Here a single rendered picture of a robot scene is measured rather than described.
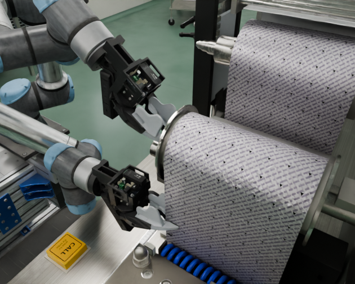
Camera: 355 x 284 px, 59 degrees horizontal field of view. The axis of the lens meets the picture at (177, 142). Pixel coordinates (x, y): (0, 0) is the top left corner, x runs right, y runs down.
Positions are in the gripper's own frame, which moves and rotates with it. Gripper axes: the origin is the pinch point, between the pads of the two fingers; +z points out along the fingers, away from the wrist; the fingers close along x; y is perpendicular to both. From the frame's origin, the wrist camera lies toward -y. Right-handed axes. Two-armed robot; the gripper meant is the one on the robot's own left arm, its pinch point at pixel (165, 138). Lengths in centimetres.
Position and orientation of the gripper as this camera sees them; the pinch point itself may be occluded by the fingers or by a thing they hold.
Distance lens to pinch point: 61.7
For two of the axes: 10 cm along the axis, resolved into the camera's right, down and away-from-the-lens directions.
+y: 5.4, -3.9, -7.5
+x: 5.4, -5.2, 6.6
